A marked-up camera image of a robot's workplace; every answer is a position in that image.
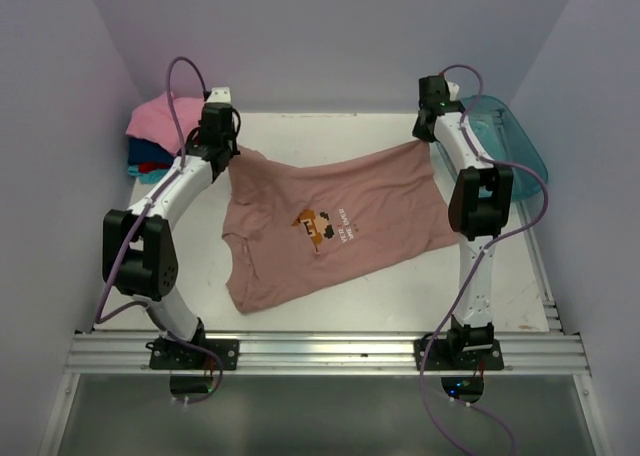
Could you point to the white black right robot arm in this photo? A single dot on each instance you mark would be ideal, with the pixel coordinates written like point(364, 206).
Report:
point(478, 211)

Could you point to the folded teal t-shirt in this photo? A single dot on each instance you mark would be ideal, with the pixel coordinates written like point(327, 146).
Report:
point(146, 179)

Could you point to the teal plastic bin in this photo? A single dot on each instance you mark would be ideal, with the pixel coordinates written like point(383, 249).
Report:
point(501, 135)

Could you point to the aluminium mounting rail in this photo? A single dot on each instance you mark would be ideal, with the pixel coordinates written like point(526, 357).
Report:
point(341, 354)

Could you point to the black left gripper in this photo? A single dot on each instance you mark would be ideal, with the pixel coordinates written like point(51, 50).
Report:
point(234, 150)

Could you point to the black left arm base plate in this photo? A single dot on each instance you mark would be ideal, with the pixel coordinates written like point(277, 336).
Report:
point(212, 353)

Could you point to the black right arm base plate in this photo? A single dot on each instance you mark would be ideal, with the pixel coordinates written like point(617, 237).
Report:
point(442, 357)

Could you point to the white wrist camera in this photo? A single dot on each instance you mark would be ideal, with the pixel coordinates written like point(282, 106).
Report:
point(453, 89)
point(219, 95)

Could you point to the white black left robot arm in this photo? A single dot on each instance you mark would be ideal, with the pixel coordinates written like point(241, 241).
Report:
point(139, 258)

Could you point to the dusty pink printed t-shirt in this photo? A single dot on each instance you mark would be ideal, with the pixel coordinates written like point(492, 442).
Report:
point(293, 230)

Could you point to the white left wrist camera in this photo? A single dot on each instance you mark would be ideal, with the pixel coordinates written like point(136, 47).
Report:
point(219, 95)

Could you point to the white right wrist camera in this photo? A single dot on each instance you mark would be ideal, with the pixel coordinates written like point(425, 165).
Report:
point(453, 89)

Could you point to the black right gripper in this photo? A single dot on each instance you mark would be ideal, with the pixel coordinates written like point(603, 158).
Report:
point(420, 132)

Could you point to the folded navy blue t-shirt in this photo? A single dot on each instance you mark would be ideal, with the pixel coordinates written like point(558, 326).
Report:
point(141, 151)

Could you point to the folded pink t-shirt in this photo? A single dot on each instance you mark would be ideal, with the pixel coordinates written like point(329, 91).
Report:
point(153, 121)

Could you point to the folded red t-shirt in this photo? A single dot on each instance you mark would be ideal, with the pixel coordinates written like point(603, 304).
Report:
point(149, 167)

